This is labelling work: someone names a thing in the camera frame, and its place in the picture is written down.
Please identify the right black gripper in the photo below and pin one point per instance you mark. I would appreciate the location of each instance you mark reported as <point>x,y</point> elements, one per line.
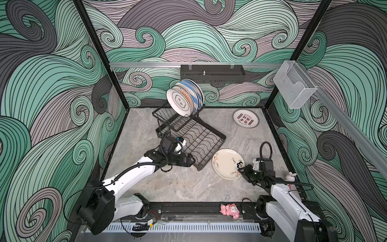
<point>248,168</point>

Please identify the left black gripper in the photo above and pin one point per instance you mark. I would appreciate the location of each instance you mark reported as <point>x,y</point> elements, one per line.
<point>187,164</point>

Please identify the black wire dish rack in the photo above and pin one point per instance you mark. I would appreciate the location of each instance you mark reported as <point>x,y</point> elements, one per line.
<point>202,140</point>

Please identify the cream cartoon plate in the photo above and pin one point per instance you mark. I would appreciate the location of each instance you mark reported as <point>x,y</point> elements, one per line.
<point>226,163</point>

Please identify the black rimmed white plate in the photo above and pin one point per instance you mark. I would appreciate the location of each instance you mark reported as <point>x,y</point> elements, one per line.
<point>178,103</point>

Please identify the red patterned white plate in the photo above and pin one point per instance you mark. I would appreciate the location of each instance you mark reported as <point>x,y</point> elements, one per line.
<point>246,118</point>

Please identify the blue striped plate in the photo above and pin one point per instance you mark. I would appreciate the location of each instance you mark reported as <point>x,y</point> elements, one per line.
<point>190,90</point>

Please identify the orange sunburst plate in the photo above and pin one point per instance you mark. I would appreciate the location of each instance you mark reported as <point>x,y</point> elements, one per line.
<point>198,90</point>
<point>186,95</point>

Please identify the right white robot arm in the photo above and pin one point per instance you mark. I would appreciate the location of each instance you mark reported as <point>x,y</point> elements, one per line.
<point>281,206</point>

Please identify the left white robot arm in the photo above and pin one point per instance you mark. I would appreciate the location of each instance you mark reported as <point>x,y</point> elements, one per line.
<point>102,202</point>

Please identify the white rabbit pink stand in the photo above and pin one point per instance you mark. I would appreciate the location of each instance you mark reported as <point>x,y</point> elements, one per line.
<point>291,177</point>

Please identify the pink plush toy centre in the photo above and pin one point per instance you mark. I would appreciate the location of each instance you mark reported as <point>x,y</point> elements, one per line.
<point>230,210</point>

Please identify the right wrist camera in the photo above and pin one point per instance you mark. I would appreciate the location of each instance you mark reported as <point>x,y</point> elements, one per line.
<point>256,164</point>

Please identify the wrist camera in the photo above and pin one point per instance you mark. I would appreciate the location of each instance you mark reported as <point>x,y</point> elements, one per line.
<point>256,164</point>
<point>181,142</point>

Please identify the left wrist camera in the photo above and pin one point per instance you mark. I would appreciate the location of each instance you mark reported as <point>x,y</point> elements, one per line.
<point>181,142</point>

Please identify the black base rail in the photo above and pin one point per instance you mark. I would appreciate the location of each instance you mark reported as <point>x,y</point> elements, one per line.
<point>164,210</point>

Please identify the black perforated wall shelf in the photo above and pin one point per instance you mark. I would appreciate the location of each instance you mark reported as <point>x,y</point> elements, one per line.
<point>211,74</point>

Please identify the white slotted cable duct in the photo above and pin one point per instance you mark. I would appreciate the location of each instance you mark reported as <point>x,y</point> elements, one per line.
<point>188,227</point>

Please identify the clear acrylic wall holder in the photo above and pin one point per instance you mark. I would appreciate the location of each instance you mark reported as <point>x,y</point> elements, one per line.
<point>295,84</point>

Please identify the aluminium rail right wall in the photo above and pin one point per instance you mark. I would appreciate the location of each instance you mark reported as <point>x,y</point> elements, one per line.
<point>344,104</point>

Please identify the aluminium rail wall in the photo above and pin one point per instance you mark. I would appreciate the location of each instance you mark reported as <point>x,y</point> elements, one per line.
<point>344,104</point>
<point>179,64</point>

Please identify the aluminium rail back wall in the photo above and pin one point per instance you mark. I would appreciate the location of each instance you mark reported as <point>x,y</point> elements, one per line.
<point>179,64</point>

